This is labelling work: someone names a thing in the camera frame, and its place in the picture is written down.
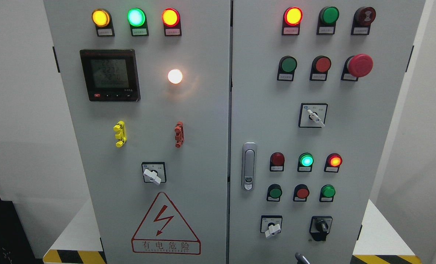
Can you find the white selector switch door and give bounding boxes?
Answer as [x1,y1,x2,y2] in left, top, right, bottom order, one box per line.
[141,162,167,186]
[260,214,283,238]

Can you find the grey cabinet door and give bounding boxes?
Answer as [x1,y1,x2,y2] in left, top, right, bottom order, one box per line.
[229,0,425,264]
[44,0,231,264]

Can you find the green push button upper row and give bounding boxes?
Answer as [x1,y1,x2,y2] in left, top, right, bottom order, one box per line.
[277,56,297,81]

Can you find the green push button lower right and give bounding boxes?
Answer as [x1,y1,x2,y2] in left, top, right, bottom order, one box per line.
[319,184,335,202]

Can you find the grey left cabinet door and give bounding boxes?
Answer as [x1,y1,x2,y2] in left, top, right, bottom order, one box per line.
[44,0,231,264]

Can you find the white selector switch upper right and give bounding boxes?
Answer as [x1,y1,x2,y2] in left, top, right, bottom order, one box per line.
[298,103,328,128]

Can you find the grey right cabinet door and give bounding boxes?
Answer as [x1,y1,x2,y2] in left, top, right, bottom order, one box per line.
[229,0,425,264]

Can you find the green push button lower left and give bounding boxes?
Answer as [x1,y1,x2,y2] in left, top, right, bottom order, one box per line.
[266,184,283,202]

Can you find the white selector switch left door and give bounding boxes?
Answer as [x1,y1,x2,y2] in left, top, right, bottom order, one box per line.
[141,162,167,186]

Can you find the red push button lower middle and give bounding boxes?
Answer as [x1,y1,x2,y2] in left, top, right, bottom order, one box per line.
[293,184,310,202]

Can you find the green indicator lamp top left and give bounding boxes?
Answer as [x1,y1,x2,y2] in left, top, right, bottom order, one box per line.
[127,8,149,37]

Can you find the red emergency stop mushroom button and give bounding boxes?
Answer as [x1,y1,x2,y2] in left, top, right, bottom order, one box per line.
[341,54,373,81]

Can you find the green lit indicator lamp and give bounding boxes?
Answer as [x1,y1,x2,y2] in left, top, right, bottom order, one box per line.
[297,153,314,172]

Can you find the white selector switch lower right door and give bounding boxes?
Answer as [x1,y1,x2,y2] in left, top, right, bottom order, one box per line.
[260,214,283,238]

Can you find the silver door lock handle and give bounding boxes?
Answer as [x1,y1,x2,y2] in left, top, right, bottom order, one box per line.
[241,142,257,191]

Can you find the yellow terminal connector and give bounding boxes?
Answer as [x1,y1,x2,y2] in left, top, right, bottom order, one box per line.
[113,120,127,148]

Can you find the red electric hazard warning sticker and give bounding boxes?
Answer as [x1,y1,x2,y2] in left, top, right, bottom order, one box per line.
[131,192,201,254]

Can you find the red lit lamp right door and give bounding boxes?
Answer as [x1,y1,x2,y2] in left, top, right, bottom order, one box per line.
[281,7,302,36]

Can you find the dark red indicator lamp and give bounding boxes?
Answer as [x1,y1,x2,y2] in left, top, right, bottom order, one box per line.
[269,152,285,172]

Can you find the red lit indicator lamp lower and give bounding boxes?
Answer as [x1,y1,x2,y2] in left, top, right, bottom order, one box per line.
[324,153,343,173]

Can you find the black rotary selector switch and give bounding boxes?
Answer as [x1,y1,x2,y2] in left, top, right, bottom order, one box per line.
[309,216,333,242]

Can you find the dark red buzzer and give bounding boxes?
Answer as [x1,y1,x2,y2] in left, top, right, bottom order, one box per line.
[351,7,376,35]

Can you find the green lamp top right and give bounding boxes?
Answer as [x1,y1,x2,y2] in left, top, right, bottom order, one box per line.
[316,6,340,35]

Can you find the black digital power meter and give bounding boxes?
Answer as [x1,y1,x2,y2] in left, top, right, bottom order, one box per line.
[79,49,141,102]

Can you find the red-orange indicator lamp left door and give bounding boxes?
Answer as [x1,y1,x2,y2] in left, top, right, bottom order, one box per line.
[161,7,182,36]

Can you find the yellow indicator lamp top left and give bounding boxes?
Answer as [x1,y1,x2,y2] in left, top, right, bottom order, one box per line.
[91,8,115,37]

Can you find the white glowing indicator lamp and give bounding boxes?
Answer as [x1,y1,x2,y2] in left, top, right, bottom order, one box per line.
[167,69,183,85]

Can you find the black box with antenna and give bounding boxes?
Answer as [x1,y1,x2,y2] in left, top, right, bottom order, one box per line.
[0,197,36,264]

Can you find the red terminal connector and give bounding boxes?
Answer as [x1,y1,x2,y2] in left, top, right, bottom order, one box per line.
[174,121,184,148]

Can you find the red push button upper row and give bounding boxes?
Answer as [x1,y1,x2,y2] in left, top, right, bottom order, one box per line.
[310,55,331,81]

